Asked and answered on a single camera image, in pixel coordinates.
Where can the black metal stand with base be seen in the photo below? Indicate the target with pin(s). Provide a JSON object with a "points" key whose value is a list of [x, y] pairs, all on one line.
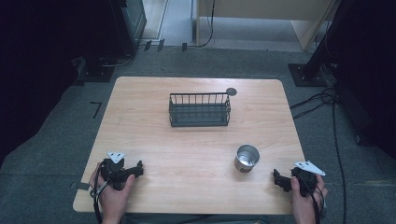
{"points": [[314, 62]]}

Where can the black stand base plate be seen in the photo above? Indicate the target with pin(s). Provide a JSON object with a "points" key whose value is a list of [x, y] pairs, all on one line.
{"points": [[96, 73]]}

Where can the black tape corner mark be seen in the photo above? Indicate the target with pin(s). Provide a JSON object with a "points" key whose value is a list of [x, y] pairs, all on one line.
{"points": [[98, 107]]}

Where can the grey round table cap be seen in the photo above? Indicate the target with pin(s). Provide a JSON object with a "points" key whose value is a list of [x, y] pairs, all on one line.
{"points": [[231, 91]]}

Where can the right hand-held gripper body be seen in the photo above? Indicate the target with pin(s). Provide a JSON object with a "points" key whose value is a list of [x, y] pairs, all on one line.
{"points": [[306, 177]]}

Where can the small black floor bracket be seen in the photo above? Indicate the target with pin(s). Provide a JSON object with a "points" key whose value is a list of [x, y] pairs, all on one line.
{"points": [[160, 45], [184, 47], [147, 45]]}

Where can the person's dark clothing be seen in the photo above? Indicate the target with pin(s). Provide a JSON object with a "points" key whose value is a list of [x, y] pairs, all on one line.
{"points": [[193, 219]]}

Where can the person's right hand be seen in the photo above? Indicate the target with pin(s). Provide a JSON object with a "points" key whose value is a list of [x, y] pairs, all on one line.
{"points": [[303, 205]]}

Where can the person's left hand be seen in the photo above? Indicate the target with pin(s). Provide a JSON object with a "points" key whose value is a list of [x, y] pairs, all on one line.
{"points": [[115, 199]]}

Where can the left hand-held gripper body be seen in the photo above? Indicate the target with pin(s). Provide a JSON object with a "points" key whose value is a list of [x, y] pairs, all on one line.
{"points": [[113, 169]]}

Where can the grey tape strip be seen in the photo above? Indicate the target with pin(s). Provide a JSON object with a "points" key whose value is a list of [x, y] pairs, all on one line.
{"points": [[81, 186]]}

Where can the silver metal cup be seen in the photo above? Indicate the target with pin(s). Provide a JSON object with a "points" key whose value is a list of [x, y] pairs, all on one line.
{"points": [[247, 160]]}

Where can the light wooden furniture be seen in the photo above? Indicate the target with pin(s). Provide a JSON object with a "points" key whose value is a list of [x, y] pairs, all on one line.
{"points": [[264, 9]]}

